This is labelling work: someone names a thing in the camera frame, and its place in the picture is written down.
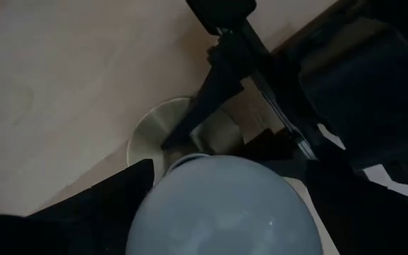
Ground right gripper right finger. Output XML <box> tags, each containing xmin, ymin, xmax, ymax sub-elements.
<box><xmin>304</xmin><ymin>159</ymin><xmax>408</xmax><ymax>255</ymax></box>

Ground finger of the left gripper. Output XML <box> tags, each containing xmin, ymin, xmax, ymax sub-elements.
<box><xmin>240</xmin><ymin>127</ymin><xmax>308</xmax><ymax>168</ymax></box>
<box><xmin>160</xmin><ymin>33</ymin><xmax>259</xmax><ymax>150</ymax></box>

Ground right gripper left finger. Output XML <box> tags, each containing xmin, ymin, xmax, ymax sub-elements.
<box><xmin>23</xmin><ymin>159</ymin><xmax>155</xmax><ymax>255</ymax></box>

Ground brass lamp socket base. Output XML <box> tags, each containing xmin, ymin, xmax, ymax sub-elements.
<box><xmin>125</xmin><ymin>95</ymin><xmax>248</xmax><ymax>185</ymax></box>

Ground white lightbulb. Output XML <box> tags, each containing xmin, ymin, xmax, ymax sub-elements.
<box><xmin>125</xmin><ymin>154</ymin><xmax>324</xmax><ymax>255</ymax></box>

